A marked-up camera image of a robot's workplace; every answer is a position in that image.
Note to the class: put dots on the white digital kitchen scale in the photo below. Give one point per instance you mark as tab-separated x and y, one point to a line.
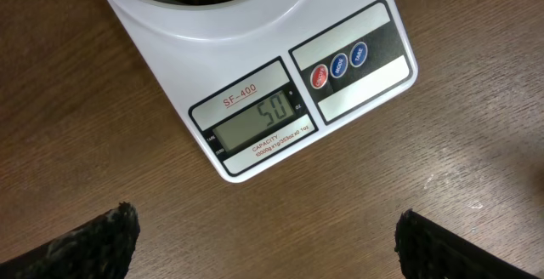
255	81

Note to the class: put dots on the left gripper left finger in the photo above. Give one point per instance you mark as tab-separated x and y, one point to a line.
99	249

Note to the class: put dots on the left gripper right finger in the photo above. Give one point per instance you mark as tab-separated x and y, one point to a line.
426	250

